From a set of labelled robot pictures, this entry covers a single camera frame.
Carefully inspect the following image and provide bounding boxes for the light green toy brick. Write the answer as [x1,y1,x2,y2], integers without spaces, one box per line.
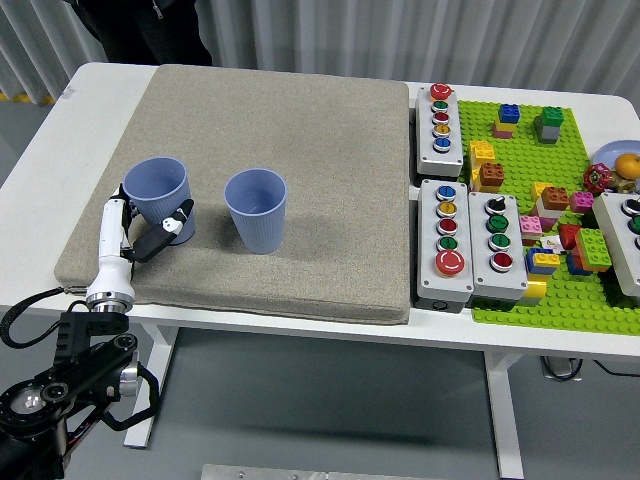
[573,227,614,273]

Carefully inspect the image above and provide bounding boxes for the orange-brown toy brick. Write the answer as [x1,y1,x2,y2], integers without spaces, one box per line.
[540,185,571,211]
[478,162,506,194]

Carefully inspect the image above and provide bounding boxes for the grey box small red mushroom button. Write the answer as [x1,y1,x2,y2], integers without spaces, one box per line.
[414,82,465,182]

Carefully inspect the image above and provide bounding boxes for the grey box black selector switch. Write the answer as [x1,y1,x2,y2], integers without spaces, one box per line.
[467,190,530,306]

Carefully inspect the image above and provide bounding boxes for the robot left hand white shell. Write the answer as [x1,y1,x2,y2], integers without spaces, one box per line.
[85,183,195,309]

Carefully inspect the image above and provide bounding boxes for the red valve handwheel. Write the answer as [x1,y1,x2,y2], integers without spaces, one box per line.
[582,163,612,194]

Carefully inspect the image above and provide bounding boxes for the black power cable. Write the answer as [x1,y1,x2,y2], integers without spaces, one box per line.
[594,360,640,376]

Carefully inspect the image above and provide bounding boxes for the grey power adapter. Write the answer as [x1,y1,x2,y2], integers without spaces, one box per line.
[538,355,585,382]

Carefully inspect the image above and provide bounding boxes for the red toy brick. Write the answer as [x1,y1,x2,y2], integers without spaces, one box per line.
[557,223,584,250]

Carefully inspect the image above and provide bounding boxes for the magenta toy brick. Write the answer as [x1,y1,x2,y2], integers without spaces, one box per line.
[569,191,596,214]

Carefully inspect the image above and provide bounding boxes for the brass valve body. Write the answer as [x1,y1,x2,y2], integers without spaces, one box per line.
[607,172,640,195]

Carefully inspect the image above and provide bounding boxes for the dark green toy brick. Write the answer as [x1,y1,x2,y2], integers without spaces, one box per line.
[533,106,565,132]

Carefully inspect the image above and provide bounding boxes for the grey box black green buttons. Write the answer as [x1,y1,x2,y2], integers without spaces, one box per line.
[592,192,640,299]

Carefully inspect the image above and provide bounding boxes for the green studded baseplate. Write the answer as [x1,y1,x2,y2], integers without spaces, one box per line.
[457,99,640,336]

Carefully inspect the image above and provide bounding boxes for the orange fruit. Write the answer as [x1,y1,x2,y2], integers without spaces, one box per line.
[613,153,640,179]

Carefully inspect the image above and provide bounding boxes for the white table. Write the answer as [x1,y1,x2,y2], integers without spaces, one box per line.
[0,62,640,480]

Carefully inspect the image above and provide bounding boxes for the white table leg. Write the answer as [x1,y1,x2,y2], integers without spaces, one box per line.
[483,349,525,480]
[123,323,180,449]

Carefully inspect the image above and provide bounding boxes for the grey-brown fabric mat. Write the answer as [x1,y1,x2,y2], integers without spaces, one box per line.
[53,63,412,325]

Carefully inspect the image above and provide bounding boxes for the white pleated curtain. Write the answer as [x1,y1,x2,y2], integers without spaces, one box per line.
[0,0,640,97]

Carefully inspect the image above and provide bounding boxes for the person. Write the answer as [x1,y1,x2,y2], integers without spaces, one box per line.
[69,0,214,67]

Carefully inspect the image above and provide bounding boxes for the grey box large red button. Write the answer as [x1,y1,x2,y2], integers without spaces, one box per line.
[410,178,475,314]

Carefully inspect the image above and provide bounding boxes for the blue ribbed plastic cup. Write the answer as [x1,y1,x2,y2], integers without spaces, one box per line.
[123,156,195,245]
[223,168,288,255]

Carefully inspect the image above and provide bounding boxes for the light blue plate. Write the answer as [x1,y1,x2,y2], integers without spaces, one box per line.
[594,140,640,174]

